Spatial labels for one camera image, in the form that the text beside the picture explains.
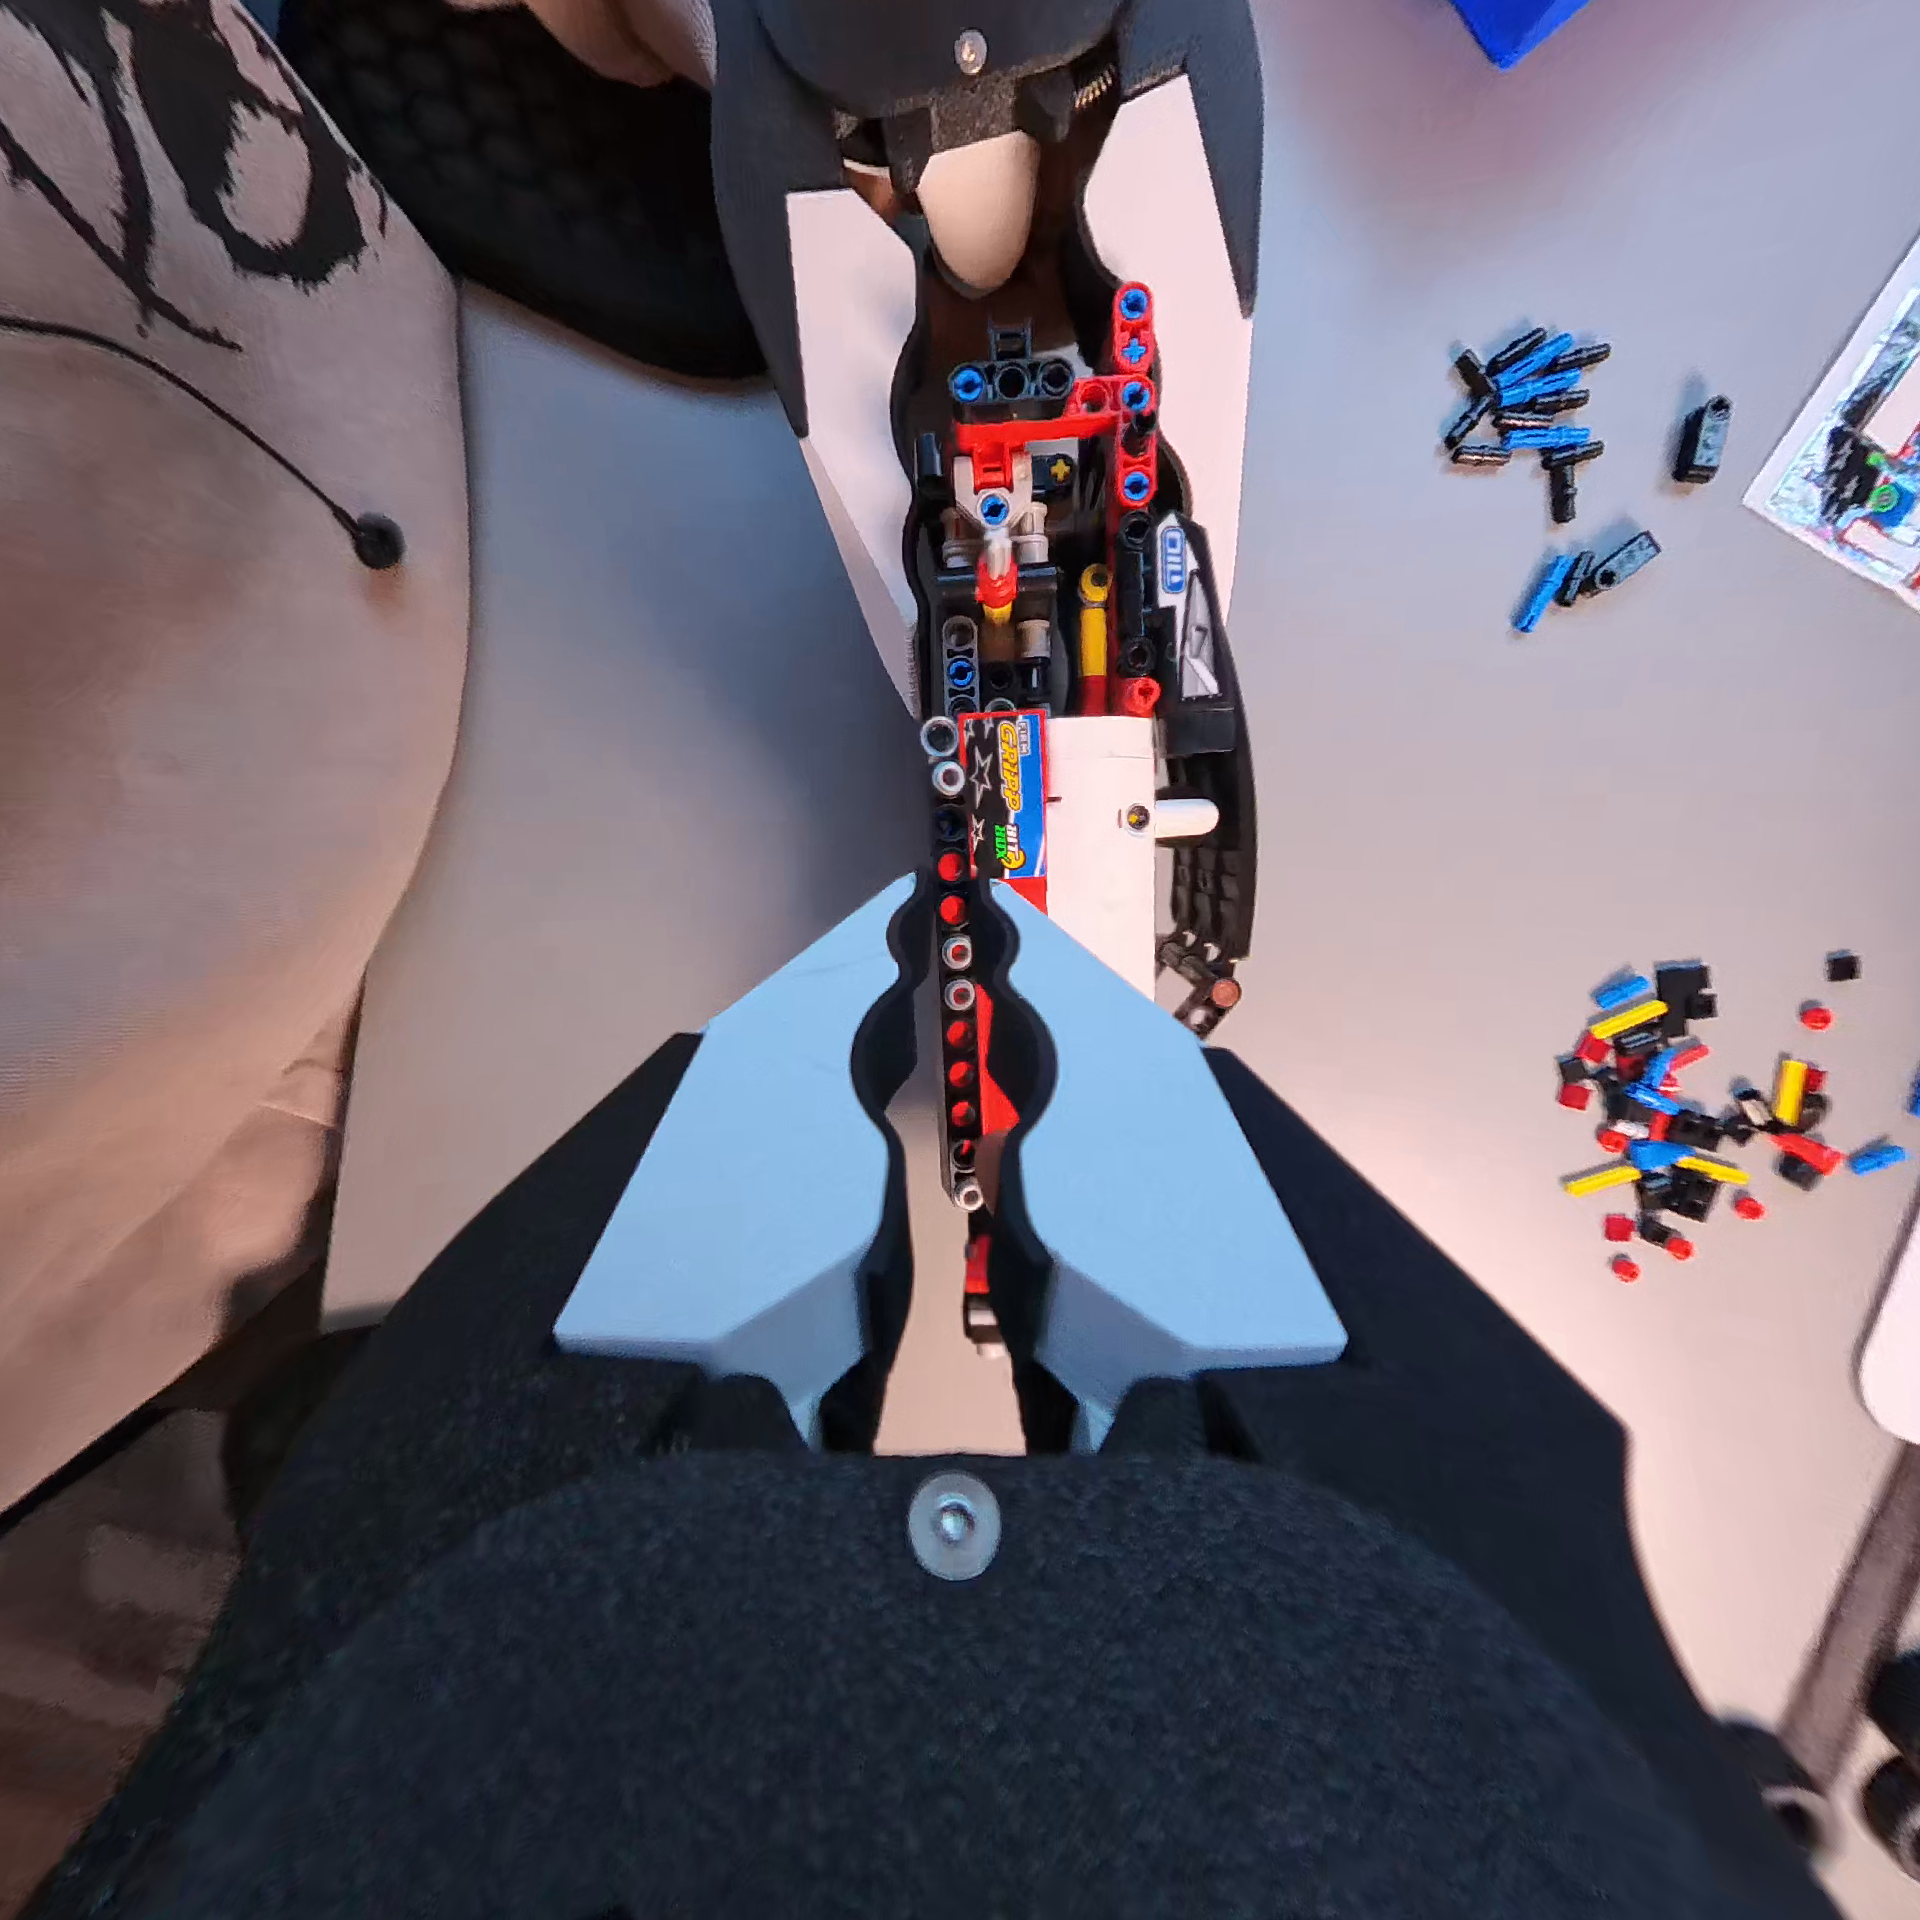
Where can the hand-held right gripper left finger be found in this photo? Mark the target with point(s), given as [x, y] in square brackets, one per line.
[721, 1200]

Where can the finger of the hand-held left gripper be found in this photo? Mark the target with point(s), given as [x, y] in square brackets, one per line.
[841, 346]
[1202, 270]

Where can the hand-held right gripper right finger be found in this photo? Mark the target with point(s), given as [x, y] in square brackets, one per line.
[1185, 1215]

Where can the long black lego beam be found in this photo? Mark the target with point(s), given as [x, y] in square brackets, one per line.
[940, 1035]

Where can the lego race car model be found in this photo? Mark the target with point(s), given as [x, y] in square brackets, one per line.
[1102, 855]

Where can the person's left forearm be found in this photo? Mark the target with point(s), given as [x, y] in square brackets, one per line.
[629, 30]

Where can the small black lego pin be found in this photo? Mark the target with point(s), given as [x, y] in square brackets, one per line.
[1564, 487]

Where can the blue lego pin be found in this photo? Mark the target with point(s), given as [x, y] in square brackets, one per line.
[1539, 592]

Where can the black lego connector piece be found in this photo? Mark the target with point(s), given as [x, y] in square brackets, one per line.
[1612, 562]
[1705, 439]

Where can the black lego tyre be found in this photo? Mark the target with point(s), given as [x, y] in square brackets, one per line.
[1894, 1793]
[1898, 1694]
[1779, 1785]

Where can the bunch of blue black pins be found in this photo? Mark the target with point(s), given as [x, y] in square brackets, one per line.
[1530, 398]

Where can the blue bin with white label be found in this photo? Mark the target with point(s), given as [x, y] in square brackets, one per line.
[1508, 28]

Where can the pile of small colourful pieces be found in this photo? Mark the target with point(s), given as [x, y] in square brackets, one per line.
[1666, 1095]

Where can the holographic sticker sheet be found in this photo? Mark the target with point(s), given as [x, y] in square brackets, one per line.
[1861, 450]

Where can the white book stand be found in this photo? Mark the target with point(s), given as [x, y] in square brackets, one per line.
[1894, 1350]

